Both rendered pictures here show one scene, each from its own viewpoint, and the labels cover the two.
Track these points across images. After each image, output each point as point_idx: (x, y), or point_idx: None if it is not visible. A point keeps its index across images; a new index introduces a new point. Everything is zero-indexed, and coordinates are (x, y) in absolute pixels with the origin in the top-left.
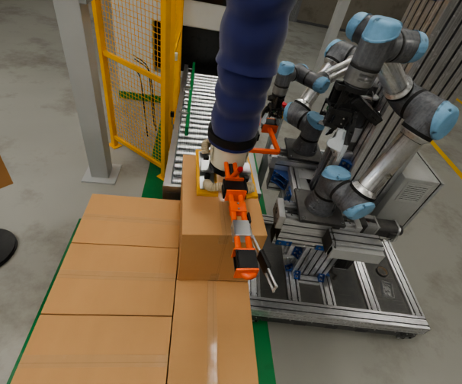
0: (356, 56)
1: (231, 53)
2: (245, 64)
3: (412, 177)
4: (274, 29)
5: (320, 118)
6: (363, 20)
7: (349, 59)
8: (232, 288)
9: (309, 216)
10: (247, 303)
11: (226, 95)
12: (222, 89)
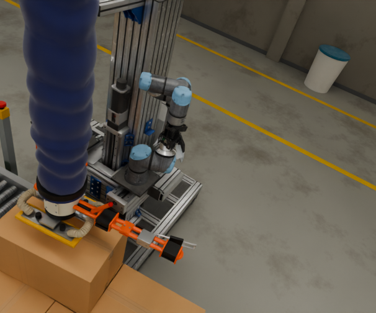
0: (176, 112)
1: (66, 138)
2: (80, 138)
3: (164, 118)
4: (91, 105)
5: None
6: (151, 81)
7: None
8: (121, 277)
9: (141, 189)
10: (139, 274)
11: (66, 164)
12: (60, 162)
